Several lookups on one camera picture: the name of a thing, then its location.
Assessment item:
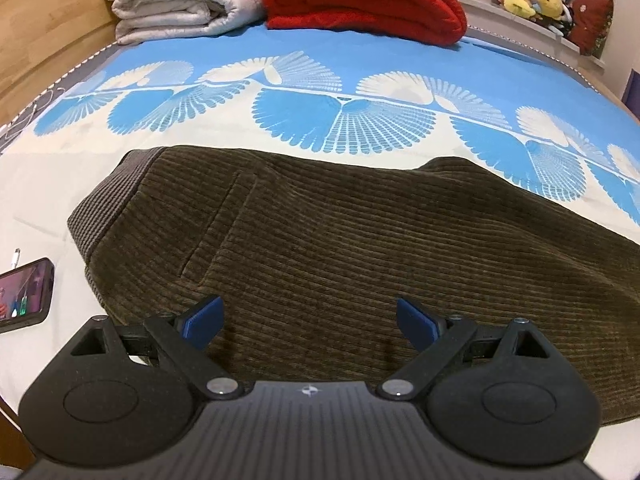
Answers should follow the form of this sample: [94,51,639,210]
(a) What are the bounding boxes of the brown corduroy pants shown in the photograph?
[66,145,640,427]

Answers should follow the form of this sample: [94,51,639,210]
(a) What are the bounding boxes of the window sill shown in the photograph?
[452,0,609,74]

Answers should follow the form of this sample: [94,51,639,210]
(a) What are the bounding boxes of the red cushion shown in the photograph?
[567,0,615,57]

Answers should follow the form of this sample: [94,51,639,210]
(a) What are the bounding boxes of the white cable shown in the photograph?
[0,87,57,142]

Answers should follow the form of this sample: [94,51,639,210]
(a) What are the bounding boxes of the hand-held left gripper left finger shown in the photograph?
[70,295,252,402]

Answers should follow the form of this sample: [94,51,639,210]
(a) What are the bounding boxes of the wooden headboard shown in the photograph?
[0,0,121,111]

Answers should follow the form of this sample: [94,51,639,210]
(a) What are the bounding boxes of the white folded quilt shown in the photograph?
[101,0,274,46]

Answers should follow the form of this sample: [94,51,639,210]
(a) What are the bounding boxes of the yellow bear plush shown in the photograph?
[530,0,569,22]

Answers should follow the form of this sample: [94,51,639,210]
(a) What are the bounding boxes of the wooden bed frame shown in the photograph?
[590,67,640,124]

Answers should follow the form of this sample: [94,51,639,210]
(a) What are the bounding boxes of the blue white printed bed sheet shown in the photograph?
[0,27,640,467]

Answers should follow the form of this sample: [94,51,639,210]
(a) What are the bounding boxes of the purple board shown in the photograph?
[620,67,640,107]

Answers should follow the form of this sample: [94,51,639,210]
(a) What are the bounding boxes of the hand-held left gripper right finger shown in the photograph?
[375,296,552,402]

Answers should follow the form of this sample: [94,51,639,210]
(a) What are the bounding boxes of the black white striped plush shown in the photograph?
[542,10,576,39]

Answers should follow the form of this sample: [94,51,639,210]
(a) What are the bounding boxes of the black smartphone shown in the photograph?
[0,257,56,335]

